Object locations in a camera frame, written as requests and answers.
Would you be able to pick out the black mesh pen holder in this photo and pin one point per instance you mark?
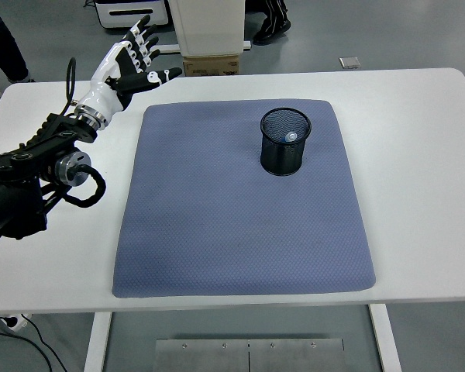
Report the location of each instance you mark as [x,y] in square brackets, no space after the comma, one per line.
[283,160]

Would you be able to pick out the blue marker with clear cap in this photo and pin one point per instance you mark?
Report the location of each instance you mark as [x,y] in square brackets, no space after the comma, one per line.
[291,136]

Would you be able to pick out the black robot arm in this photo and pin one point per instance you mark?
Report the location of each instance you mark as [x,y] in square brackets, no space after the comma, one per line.
[42,143]

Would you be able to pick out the white power strip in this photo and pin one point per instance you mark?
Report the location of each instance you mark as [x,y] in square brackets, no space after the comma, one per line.
[17,323]

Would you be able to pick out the silver floor socket plate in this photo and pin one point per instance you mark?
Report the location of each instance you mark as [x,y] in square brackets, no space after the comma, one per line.
[350,62]

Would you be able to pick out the grey metal plate with screws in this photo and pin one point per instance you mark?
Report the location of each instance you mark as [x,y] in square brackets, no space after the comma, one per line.
[217,356]

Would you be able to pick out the white device with dark slot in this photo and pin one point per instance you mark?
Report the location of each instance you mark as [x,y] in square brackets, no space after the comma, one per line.
[116,15]

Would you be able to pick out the cardboard box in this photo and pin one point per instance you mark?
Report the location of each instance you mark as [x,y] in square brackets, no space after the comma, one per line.
[211,66]

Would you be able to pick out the white table leg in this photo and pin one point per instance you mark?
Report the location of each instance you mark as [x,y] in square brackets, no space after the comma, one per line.
[97,341]
[383,341]

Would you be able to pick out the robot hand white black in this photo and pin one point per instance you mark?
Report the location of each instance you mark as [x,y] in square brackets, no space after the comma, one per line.
[102,97]

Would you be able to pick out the blue-grey textured mat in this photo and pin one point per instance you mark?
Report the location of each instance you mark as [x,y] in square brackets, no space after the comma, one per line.
[236,232]

